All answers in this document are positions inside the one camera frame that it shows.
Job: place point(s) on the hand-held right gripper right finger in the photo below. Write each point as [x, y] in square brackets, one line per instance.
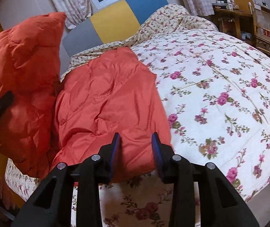
[157, 157]

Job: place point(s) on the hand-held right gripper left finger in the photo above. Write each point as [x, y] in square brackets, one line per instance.
[115, 157]

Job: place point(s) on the orange down jacket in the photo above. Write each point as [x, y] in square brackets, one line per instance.
[109, 99]

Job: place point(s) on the white rose-print quilt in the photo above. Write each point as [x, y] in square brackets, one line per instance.
[220, 87]

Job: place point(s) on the grey yellow blue headboard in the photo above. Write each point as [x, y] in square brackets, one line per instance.
[111, 21]

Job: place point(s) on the beige small-flower quilt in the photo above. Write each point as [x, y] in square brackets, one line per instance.
[168, 19]

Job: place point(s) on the wooden bedside table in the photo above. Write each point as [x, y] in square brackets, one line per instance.
[234, 13]

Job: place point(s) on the rattan chair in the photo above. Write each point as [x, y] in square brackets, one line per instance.
[262, 19]

